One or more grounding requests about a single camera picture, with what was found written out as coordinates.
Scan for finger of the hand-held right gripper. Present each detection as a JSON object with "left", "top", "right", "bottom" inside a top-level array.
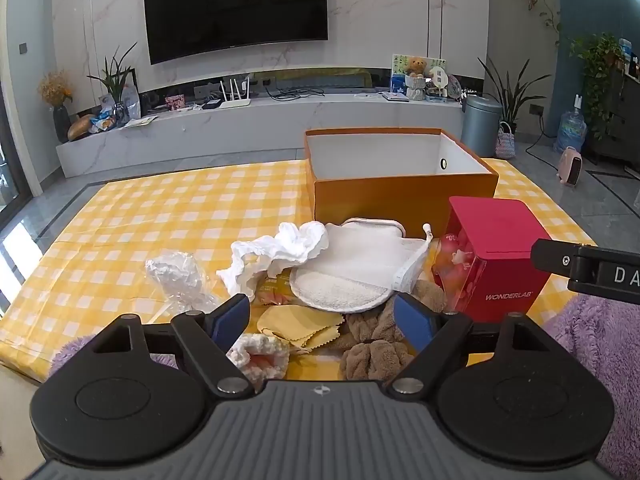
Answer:
[{"left": 531, "top": 238, "right": 581, "bottom": 281}]

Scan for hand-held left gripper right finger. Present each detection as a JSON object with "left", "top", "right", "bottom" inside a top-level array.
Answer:
[{"left": 385, "top": 292, "right": 549, "bottom": 395}]

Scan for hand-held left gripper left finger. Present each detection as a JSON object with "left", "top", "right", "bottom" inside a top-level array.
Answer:
[{"left": 92, "top": 293, "right": 256, "bottom": 396}]

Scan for pink white knitted item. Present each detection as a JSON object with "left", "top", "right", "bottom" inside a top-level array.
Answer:
[{"left": 227, "top": 334, "right": 291, "bottom": 394}]

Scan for plastic-wrapped white item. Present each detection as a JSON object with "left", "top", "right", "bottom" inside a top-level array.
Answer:
[{"left": 145, "top": 251, "right": 222, "bottom": 314}]

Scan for white round scrub mitt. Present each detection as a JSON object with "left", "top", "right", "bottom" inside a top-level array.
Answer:
[{"left": 290, "top": 259, "right": 397, "bottom": 314}]

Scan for orange cardboard box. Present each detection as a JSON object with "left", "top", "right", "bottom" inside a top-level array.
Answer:
[{"left": 304, "top": 128, "right": 500, "bottom": 239}]

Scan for orange packet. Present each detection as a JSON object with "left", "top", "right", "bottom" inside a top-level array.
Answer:
[{"left": 257, "top": 272, "right": 301, "bottom": 307}]

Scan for red box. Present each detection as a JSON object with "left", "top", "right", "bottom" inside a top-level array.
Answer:
[{"left": 431, "top": 196, "right": 553, "bottom": 324}]

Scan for yellow cloth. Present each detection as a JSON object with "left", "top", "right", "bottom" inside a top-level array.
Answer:
[{"left": 257, "top": 305, "right": 346, "bottom": 354}]

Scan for purple fluffy fabric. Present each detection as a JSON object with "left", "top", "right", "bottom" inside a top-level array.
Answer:
[
  {"left": 542, "top": 292, "right": 640, "bottom": 413},
  {"left": 50, "top": 335, "right": 103, "bottom": 377}
]

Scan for white mesh pouch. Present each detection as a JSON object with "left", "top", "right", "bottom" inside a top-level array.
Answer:
[{"left": 320, "top": 223, "right": 435, "bottom": 294}]

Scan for pink space heater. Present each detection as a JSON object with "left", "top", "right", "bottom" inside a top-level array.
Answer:
[{"left": 557, "top": 146, "right": 585, "bottom": 186}]

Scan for white cloth with tan trim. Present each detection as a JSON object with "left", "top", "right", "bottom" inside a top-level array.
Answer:
[{"left": 325, "top": 217, "right": 407, "bottom": 242}]

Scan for small woven basket bag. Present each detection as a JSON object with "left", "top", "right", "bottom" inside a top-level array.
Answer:
[{"left": 495, "top": 121, "right": 516, "bottom": 160}]

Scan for blue water jug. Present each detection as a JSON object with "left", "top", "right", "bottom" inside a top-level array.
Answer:
[{"left": 556, "top": 95, "right": 587, "bottom": 154}]

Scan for yellow checked mat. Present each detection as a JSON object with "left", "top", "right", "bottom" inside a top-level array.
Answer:
[{"left": 0, "top": 157, "right": 594, "bottom": 387}]

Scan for dark cabinet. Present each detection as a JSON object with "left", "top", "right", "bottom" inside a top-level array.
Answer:
[{"left": 587, "top": 65, "right": 640, "bottom": 182}]

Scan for grey trash can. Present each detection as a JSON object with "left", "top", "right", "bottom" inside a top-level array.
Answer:
[{"left": 460, "top": 95, "right": 503, "bottom": 159}]

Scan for long-leaf potted plant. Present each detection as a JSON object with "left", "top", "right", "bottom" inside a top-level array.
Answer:
[{"left": 477, "top": 57, "right": 539, "bottom": 134}]

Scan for bushy green potted plant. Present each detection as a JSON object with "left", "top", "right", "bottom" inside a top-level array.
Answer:
[{"left": 570, "top": 32, "right": 626, "bottom": 141}]

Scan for white marble television console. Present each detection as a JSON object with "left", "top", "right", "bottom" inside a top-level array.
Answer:
[{"left": 55, "top": 91, "right": 464, "bottom": 179}]

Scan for white round card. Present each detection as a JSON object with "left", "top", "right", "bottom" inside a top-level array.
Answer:
[{"left": 427, "top": 65, "right": 449, "bottom": 96}]

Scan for white router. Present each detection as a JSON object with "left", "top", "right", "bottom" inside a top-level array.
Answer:
[{"left": 220, "top": 75, "right": 252, "bottom": 110}]

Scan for large clear plastic bottle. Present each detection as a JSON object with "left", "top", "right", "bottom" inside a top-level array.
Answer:
[{"left": 120, "top": 84, "right": 144, "bottom": 122}]

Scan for pile of snack bags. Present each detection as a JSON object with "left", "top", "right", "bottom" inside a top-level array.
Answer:
[{"left": 89, "top": 107, "right": 121, "bottom": 134}]

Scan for landscape picture card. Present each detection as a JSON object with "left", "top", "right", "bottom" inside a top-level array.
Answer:
[{"left": 391, "top": 54, "right": 447, "bottom": 96}]

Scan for brown oval ornament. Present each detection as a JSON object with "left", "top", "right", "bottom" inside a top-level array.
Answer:
[{"left": 67, "top": 114, "right": 97, "bottom": 142}]

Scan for green potted grass plant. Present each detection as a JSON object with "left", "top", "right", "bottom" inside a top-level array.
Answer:
[{"left": 87, "top": 42, "right": 139, "bottom": 126}]

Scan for glass sliding door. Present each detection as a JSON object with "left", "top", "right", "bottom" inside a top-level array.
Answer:
[{"left": 0, "top": 87, "right": 22, "bottom": 213}]

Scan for dark vase with dried flowers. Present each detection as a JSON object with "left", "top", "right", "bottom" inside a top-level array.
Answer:
[{"left": 37, "top": 71, "right": 75, "bottom": 144}]

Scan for black television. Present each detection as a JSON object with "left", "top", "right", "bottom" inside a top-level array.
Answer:
[{"left": 142, "top": 0, "right": 329, "bottom": 66}]

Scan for black cables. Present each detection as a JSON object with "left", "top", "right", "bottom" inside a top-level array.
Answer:
[{"left": 264, "top": 84, "right": 327, "bottom": 99}]

